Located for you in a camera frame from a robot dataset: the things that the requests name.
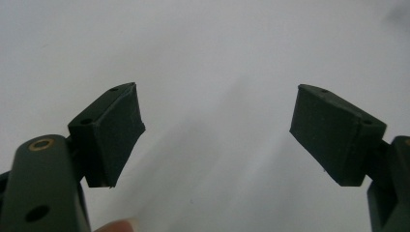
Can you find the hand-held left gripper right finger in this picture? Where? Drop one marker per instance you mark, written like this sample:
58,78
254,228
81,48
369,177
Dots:
335,135

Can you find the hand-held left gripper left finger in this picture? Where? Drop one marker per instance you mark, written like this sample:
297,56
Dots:
109,135

